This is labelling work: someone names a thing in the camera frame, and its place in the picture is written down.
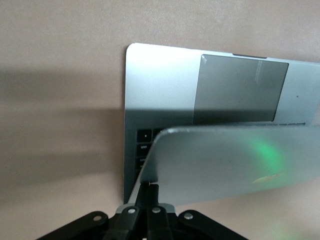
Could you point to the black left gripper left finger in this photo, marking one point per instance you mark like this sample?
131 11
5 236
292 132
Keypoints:
130 220

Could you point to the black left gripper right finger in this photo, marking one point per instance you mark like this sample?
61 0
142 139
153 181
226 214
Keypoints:
157 222

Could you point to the grey aluminium laptop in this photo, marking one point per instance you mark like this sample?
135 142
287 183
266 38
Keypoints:
225 100

